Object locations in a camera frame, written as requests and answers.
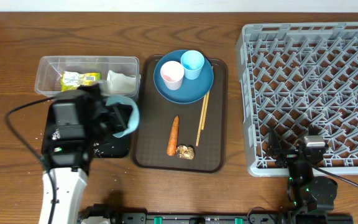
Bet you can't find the pile of white rice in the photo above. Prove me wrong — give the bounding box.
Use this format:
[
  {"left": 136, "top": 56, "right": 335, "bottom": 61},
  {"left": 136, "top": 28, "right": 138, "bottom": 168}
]
[{"left": 51, "top": 129, "right": 117, "bottom": 156}]

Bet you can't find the white napkin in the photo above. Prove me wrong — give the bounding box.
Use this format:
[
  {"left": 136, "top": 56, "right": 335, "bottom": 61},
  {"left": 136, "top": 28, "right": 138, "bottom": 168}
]
[{"left": 98, "top": 70, "right": 136, "bottom": 95}]

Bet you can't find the brown serving tray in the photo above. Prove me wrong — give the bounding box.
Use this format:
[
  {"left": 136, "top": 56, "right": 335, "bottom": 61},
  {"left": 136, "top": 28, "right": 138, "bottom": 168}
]
[{"left": 131, "top": 55, "right": 228, "bottom": 173}]

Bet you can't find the right wooden chopstick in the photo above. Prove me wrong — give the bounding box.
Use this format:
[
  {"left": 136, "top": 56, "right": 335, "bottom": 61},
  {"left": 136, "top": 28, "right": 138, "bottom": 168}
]
[{"left": 201, "top": 92, "right": 209, "bottom": 130}]

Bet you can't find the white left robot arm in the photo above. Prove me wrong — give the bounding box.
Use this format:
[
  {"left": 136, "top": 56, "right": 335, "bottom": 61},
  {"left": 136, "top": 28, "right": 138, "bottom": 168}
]
[{"left": 39, "top": 85, "right": 139, "bottom": 223}]

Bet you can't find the left wooden chopstick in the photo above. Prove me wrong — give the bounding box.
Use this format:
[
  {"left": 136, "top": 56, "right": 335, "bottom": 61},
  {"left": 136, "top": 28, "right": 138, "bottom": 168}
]
[{"left": 196, "top": 94, "right": 207, "bottom": 147}]

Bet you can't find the black plastic tray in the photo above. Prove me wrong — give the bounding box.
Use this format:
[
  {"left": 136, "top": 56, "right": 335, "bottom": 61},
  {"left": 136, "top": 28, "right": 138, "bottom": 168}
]
[{"left": 42, "top": 101, "right": 132, "bottom": 164}]

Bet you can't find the orange carrot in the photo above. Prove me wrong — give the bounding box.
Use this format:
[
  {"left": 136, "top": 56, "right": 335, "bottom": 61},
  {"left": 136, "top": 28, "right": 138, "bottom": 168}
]
[{"left": 167, "top": 115, "right": 180, "bottom": 156}]

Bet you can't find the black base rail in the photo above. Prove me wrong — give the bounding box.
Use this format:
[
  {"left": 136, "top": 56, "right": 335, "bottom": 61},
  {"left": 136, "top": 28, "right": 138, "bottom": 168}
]
[{"left": 76, "top": 204, "right": 354, "bottom": 224}]

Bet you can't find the light blue bowl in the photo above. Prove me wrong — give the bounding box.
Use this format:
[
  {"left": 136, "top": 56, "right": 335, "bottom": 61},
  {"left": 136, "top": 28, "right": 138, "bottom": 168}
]
[{"left": 106, "top": 95, "right": 140, "bottom": 138}]

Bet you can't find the brown mushroom piece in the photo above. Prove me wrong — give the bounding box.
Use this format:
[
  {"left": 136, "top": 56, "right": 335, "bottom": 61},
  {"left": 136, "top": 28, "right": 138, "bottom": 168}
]
[{"left": 176, "top": 145, "right": 195, "bottom": 160}]

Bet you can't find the wooden chopstick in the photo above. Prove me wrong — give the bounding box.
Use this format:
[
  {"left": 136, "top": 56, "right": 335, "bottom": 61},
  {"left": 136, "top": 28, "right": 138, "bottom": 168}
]
[
  {"left": 196, "top": 94, "right": 207, "bottom": 147},
  {"left": 201, "top": 92, "right": 209, "bottom": 130}
]

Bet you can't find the light blue cup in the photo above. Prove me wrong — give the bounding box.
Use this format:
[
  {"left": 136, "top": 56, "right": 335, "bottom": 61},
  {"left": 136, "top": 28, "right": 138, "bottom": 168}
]
[{"left": 180, "top": 50, "right": 205, "bottom": 80}]

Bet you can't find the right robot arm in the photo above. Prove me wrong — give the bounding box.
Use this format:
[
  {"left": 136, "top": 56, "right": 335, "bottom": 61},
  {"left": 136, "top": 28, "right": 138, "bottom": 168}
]
[{"left": 267, "top": 127, "right": 337, "bottom": 223}]

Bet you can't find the pink cup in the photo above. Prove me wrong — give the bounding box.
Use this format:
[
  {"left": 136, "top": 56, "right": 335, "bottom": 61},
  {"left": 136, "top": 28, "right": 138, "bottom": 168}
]
[{"left": 160, "top": 61, "right": 185, "bottom": 90}]

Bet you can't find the grey dishwasher rack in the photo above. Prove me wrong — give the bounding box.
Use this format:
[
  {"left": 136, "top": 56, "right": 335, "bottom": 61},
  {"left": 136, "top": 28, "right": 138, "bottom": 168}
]
[{"left": 236, "top": 22, "right": 358, "bottom": 177}]

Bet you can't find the dark blue plate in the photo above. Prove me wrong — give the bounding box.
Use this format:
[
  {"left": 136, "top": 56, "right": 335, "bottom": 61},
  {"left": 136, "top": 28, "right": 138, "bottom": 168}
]
[{"left": 154, "top": 50, "right": 214, "bottom": 104}]

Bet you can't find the yellow green snack wrapper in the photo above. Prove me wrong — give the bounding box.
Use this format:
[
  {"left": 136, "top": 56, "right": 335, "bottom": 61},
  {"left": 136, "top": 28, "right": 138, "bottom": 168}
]
[{"left": 60, "top": 72, "right": 101, "bottom": 91}]

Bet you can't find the clear plastic bin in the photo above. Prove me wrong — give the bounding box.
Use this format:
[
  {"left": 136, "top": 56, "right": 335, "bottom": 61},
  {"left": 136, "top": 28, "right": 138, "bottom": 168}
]
[{"left": 35, "top": 55, "right": 141, "bottom": 101}]

